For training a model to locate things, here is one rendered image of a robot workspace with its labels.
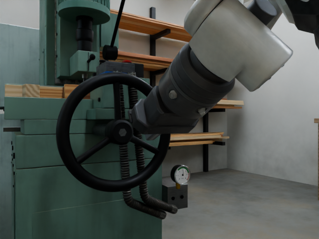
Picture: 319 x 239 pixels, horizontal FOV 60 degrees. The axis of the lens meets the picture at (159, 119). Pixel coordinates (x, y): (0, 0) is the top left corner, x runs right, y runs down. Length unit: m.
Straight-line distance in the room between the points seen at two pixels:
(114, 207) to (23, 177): 0.28
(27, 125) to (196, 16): 0.59
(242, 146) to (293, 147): 0.85
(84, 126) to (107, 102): 0.12
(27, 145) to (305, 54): 3.76
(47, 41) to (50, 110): 0.45
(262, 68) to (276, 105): 3.98
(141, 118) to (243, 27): 0.21
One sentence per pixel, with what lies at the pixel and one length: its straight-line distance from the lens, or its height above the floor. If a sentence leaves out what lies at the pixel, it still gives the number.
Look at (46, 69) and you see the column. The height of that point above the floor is 1.04.
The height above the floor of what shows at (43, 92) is 0.93.
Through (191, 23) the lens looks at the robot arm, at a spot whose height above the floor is 0.95.
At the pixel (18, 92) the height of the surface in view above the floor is 0.93.
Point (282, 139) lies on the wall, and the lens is 4.25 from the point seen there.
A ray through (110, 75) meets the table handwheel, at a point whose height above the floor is 0.94.
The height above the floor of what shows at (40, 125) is 0.82.
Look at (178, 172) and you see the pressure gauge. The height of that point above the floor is 0.67.
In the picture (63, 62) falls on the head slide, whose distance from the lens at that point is 1.10.
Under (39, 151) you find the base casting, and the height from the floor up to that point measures 0.76.
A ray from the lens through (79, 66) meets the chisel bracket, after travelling 0.97.
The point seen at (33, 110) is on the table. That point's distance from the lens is 0.81.
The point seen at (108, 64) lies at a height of 0.99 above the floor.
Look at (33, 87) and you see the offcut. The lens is 0.84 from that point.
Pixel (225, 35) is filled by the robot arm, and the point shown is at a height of 0.93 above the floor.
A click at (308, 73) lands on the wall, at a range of 4.10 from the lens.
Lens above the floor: 0.84
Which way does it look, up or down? level
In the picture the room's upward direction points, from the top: straight up
